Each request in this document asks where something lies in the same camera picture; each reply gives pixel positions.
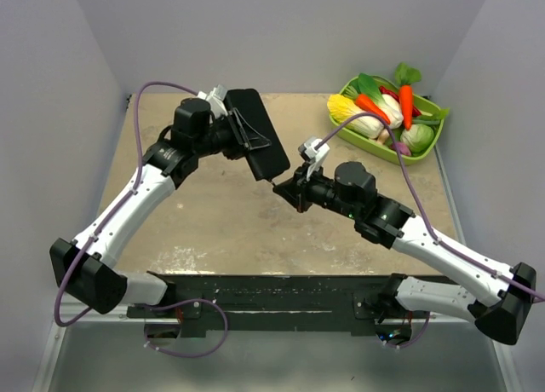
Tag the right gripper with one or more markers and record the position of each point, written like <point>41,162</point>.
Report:
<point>297,193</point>

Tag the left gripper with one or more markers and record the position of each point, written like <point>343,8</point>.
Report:
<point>243,136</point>

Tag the black tool case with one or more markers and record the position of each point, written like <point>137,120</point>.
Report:
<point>270,162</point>

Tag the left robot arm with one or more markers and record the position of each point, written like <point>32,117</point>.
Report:
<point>84,266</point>

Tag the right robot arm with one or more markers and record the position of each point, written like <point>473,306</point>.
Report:
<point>492,295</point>

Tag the toy napa cabbage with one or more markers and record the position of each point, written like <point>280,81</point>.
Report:
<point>366,124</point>

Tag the toy mushroom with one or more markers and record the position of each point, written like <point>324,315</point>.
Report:
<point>383,137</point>

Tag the toy carrot left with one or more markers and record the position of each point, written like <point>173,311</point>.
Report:
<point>365,103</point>

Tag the toy carrot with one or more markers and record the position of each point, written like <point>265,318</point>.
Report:
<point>405,76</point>
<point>365,103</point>

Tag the toy purple onion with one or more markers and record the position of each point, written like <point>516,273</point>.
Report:
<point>401,148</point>

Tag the toy bok choy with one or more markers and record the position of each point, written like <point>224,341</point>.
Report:
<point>368,86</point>

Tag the toy green cabbage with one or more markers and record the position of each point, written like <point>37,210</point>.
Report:
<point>418,137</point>

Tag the toy red chili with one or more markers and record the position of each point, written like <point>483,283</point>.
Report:
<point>389,91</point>

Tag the toy carrot right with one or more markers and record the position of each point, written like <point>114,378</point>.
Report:
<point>405,76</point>

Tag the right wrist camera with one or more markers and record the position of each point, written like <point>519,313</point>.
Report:
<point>314,152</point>

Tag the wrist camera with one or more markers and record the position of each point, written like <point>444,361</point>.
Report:
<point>314,152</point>
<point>215,98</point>

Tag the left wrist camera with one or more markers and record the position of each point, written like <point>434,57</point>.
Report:
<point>215,98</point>

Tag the aluminium rail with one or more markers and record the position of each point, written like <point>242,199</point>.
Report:
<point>85,311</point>

